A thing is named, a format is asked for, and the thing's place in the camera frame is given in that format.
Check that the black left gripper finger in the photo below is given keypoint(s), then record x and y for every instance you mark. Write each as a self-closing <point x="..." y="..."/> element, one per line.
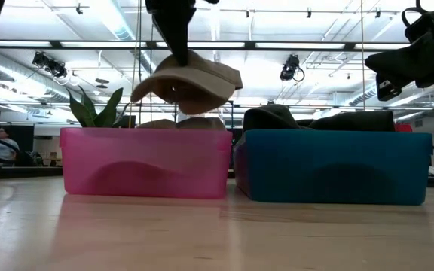
<point x="179" y="37"/>

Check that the dark grey cap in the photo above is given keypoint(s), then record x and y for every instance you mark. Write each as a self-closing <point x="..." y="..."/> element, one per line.
<point x="356" y="120"/>
<point x="273" y="118"/>

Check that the person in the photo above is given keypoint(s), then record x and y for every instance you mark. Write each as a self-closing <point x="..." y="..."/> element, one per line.
<point x="0" y="147"/>

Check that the pink plastic bin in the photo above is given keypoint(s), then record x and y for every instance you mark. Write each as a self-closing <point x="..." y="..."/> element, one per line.
<point x="145" y="162"/>

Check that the green leafy plant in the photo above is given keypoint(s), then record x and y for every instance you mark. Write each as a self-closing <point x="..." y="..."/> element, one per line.
<point x="100" y="113"/>

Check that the black ceiling camera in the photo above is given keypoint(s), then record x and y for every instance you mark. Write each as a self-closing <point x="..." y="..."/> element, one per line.
<point x="49" y="64"/>
<point x="290" y="67"/>

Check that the beige cap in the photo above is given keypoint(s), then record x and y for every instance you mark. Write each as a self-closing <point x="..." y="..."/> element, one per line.
<point x="202" y="123"/>
<point x="158" y="124"/>
<point x="202" y="83"/>

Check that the red object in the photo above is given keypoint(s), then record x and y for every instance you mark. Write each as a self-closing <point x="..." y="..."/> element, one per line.
<point x="403" y="128"/>

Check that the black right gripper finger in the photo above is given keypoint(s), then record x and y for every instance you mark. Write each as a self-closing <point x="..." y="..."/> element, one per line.
<point x="405" y="66"/>

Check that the blue plastic bin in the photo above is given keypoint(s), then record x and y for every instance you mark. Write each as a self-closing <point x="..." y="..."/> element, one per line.
<point x="334" y="165"/>

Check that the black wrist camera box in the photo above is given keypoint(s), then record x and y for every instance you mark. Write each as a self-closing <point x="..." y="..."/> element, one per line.
<point x="386" y="90"/>

